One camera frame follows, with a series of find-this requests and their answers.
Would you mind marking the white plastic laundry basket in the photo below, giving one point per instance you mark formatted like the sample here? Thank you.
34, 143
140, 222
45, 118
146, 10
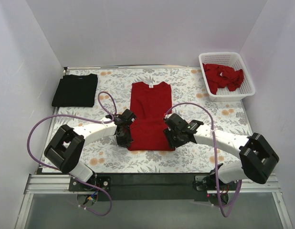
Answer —
233, 60

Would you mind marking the red t-shirts in basket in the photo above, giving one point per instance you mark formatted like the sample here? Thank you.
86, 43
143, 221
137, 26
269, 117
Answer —
221, 76

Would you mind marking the floral patterned table mat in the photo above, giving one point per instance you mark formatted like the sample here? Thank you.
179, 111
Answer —
190, 100

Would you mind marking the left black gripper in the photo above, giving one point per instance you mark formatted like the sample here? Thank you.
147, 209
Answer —
125, 138

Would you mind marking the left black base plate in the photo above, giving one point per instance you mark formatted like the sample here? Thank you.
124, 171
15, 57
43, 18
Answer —
102, 182

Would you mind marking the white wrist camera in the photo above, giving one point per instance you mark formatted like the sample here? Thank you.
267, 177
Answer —
110, 116
168, 121

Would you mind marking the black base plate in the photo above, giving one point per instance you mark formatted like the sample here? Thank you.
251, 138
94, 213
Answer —
205, 183
102, 182

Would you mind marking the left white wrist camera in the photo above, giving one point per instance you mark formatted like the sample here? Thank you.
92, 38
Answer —
110, 116

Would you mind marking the folded black t-shirt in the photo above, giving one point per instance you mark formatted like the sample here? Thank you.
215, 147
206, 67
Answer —
76, 91

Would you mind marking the aluminium frame rail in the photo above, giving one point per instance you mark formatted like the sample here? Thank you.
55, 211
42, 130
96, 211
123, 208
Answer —
147, 201

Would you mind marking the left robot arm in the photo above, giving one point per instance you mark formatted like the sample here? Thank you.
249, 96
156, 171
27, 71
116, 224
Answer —
65, 148

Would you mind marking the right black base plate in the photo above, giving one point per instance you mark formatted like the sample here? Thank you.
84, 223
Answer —
205, 183

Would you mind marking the red t-shirt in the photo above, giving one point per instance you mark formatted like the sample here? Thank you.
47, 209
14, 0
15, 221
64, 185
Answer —
149, 103

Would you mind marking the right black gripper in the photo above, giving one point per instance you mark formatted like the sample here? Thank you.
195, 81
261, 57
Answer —
173, 139

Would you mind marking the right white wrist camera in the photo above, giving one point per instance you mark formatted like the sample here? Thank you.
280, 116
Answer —
168, 121

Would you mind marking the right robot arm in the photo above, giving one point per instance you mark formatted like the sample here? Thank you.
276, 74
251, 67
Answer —
256, 158

